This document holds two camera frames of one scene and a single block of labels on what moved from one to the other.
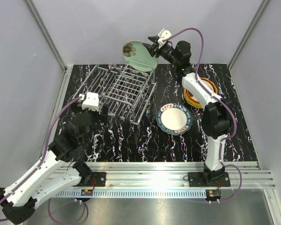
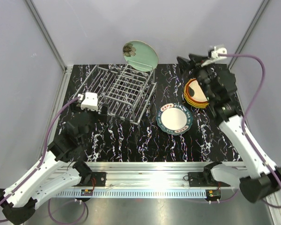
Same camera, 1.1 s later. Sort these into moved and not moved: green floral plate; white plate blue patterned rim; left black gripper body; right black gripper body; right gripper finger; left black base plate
Moved: right gripper finger; right black gripper body
Not moved: left black base plate; left black gripper body; green floral plate; white plate blue patterned rim
